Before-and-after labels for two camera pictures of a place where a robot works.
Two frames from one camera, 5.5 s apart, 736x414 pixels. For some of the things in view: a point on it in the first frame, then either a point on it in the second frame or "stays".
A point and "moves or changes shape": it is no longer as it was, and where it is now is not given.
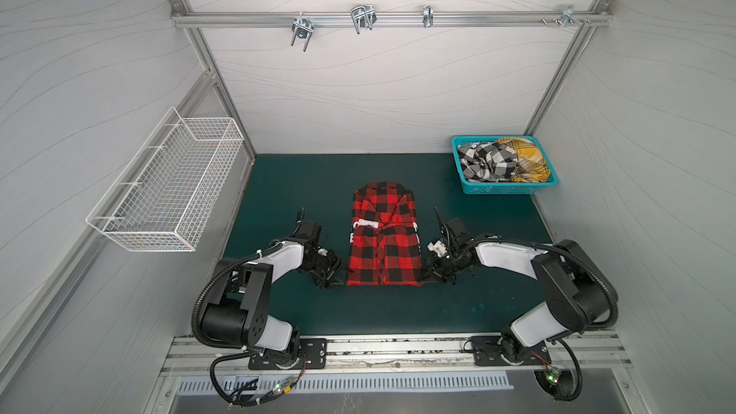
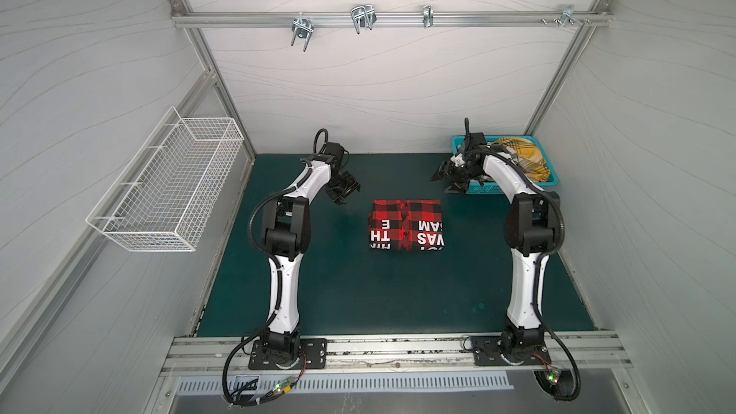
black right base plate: x=490 y=351 stays
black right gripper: x=441 y=265 → x=454 y=171
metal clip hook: x=427 y=15 stays
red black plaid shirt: x=385 y=242 moves or changes shape
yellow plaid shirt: x=531 y=166 stays
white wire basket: x=164 y=198 stays
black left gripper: x=335 y=264 → x=353 y=185
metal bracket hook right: x=567 y=15 stays
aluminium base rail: x=594 y=354 stays
